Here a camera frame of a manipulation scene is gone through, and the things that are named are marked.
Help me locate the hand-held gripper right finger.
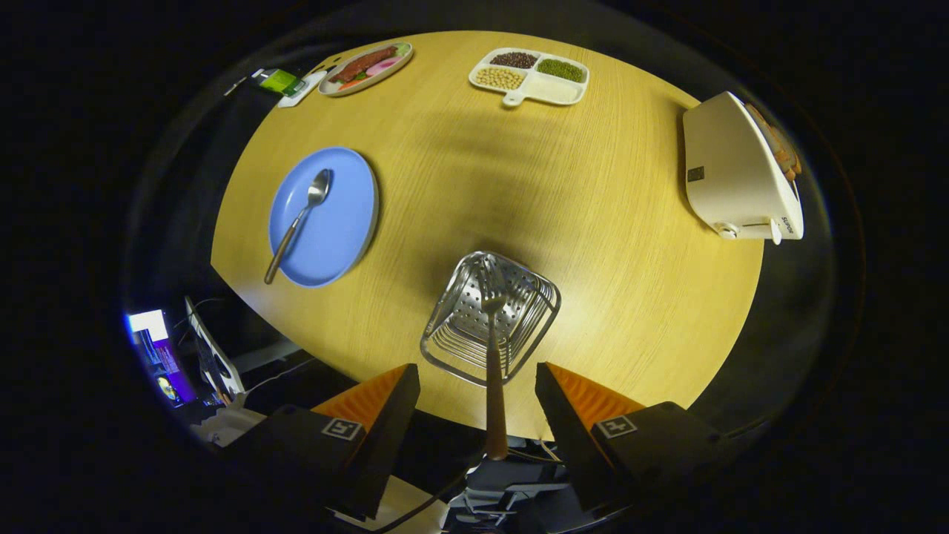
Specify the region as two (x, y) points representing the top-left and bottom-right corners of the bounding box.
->
(535, 362), (742, 516)

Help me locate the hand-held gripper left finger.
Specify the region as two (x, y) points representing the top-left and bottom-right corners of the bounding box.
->
(245, 363), (421, 521)

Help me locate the fork with wooden handle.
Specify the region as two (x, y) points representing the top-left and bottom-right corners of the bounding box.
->
(478, 278), (510, 461)

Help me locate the metal spoon with wooden handle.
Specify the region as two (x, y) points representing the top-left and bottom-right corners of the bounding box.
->
(264, 168), (334, 286)

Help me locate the perforated metal basket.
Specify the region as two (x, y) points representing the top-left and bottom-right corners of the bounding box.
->
(420, 251), (562, 387)

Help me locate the white cloth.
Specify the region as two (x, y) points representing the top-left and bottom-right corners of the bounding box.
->
(196, 404), (268, 448)

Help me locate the white laptop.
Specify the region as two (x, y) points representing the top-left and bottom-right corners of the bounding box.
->
(184, 297), (245, 401)

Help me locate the blue plate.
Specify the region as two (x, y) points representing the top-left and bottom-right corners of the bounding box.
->
(268, 146), (380, 289)

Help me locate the lit computer monitor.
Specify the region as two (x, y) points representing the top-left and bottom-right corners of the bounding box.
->
(126, 309), (197, 407)

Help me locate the white toaster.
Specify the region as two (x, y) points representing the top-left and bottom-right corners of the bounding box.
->
(682, 90), (805, 245)

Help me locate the white divided dish with beans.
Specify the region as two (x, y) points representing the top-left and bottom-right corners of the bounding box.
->
(469, 48), (590, 108)

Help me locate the toast bread slice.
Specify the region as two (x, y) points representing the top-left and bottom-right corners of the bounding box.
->
(745, 102), (787, 160)
(771, 126), (803, 182)

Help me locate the white square coaster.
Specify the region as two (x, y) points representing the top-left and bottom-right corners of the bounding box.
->
(278, 70), (327, 109)

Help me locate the plate of toy food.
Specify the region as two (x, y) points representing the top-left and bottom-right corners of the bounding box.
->
(318, 42), (414, 98)

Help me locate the green plastic bottle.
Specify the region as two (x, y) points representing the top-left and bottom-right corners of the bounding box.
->
(258, 68), (306, 96)

